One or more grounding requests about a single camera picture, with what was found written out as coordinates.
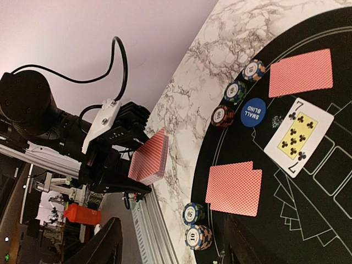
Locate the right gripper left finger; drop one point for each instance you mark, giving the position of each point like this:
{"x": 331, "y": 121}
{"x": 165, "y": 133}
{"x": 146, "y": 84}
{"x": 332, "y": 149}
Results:
{"x": 105, "y": 247}

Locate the round black poker mat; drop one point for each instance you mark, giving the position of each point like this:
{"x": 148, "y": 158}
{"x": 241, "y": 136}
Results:
{"x": 306, "y": 219}

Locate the red playing card deck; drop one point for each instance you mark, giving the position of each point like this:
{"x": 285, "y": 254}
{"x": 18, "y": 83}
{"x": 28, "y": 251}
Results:
{"x": 149, "y": 161}

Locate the small green fifty chip stack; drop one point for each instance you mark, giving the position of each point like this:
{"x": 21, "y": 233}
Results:
{"x": 235, "y": 91}

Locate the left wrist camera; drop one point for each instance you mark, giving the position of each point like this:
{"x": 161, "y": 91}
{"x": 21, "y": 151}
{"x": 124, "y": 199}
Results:
{"x": 117, "y": 124}

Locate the small blue ten chip stack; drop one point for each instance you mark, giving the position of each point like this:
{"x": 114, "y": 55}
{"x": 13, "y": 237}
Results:
{"x": 254, "y": 70}

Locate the aluminium front rail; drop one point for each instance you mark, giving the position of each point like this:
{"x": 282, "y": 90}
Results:
{"x": 152, "y": 234}

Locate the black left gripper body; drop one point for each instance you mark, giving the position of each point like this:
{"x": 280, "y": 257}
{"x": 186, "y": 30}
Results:
{"x": 103, "y": 169}

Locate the blue small blind button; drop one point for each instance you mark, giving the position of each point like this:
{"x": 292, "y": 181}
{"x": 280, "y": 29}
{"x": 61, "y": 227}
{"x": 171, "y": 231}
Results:
{"x": 253, "y": 112}

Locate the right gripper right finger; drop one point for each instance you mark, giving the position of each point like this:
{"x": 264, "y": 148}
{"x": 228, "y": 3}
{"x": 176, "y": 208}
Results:
{"x": 240, "y": 246}

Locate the dealt red card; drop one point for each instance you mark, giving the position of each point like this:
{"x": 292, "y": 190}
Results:
{"x": 239, "y": 194}
{"x": 275, "y": 79}
{"x": 307, "y": 72}
{"x": 218, "y": 174}

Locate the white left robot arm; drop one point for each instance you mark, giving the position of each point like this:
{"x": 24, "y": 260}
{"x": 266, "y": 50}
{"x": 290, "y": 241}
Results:
{"x": 29, "y": 115}

